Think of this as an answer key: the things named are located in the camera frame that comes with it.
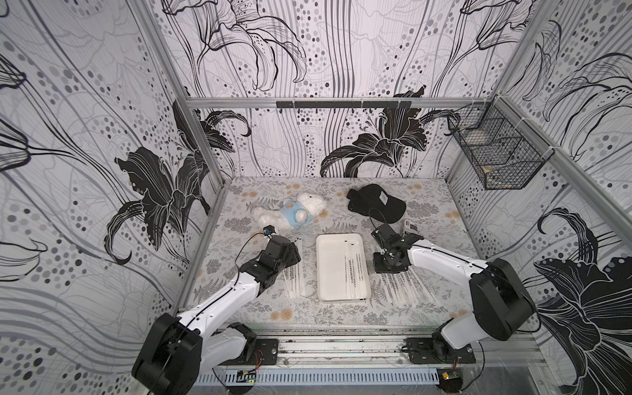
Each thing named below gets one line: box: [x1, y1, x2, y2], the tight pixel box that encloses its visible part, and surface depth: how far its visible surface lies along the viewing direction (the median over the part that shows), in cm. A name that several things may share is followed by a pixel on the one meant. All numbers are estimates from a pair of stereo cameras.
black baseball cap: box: [346, 183, 407, 224], surface depth 107 cm
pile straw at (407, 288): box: [379, 265, 438, 308], surface depth 86 cm
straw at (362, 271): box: [355, 244, 369, 301], surface depth 90 cm
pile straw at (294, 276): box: [282, 237, 305, 301], surface depth 90 cm
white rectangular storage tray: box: [316, 233, 372, 303], surface depth 92 cm
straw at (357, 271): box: [350, 244, 363, 300], surface depth 90 cm
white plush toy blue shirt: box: [253, 191, 328, 229], surface depth 100 cm
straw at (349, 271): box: [343, 244, 356, 300], surface depth 90 cm
